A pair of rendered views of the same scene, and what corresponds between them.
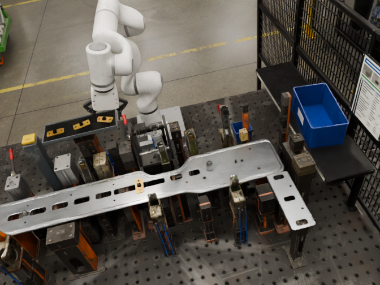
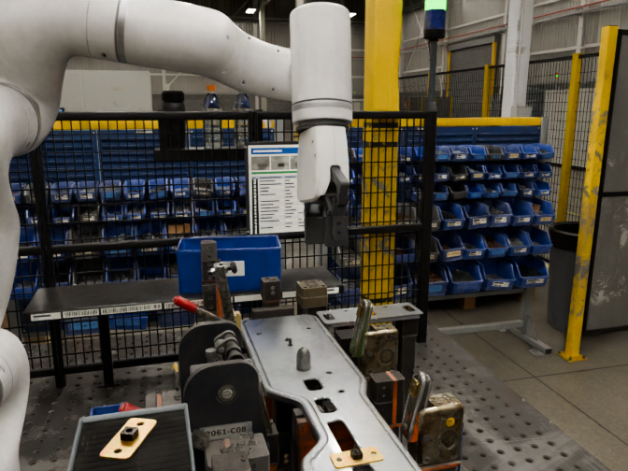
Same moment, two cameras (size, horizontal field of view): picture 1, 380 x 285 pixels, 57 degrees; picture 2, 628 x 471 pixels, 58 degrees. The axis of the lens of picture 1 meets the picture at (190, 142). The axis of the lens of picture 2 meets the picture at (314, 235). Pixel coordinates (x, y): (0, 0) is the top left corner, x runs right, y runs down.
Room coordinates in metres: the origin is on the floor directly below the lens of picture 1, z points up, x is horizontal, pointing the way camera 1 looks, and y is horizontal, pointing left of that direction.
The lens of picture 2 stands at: (1.27, 1.05, 1.56)
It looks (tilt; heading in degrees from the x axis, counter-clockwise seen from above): 13 degrees down; 258
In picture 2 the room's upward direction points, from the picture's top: straight up
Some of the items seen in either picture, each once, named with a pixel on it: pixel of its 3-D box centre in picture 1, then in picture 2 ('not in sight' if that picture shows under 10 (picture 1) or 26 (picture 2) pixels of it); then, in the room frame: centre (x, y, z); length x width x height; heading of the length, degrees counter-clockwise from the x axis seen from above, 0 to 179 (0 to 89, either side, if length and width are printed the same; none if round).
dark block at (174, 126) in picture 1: (180, 155); not in sight; (1.27, 0.06, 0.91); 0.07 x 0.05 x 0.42; 4
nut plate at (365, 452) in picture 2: (139, 185); (356, 454); (1.04, 0.27, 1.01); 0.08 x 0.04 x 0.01; 5
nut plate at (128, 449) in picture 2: (104, 119); (129, 435); (1.37, 0.40, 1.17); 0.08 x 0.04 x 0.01; 70
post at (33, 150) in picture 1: (48, 169); not in sight; (1.34, 0.78, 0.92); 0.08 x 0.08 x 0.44; 4
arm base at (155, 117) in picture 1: (151, 119); not in sight; (1.63, 0.20, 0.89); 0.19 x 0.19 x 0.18
